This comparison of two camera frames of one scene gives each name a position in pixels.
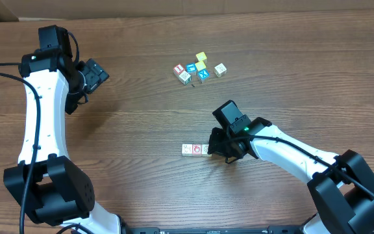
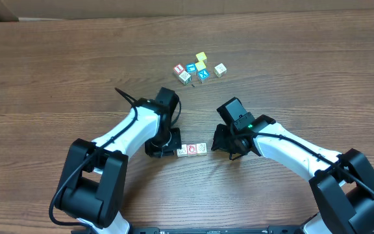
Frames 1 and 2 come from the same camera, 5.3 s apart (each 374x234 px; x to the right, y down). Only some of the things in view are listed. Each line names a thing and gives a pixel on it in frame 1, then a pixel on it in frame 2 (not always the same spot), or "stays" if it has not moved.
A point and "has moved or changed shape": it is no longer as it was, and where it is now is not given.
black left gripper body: (96, 75) -> (173, 141)
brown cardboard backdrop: (29, 10) stays
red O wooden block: (197, 150) has moved or changed shape
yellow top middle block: (200, 65) stays
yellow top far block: (201, 56) stays
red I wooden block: (178, 69) stays
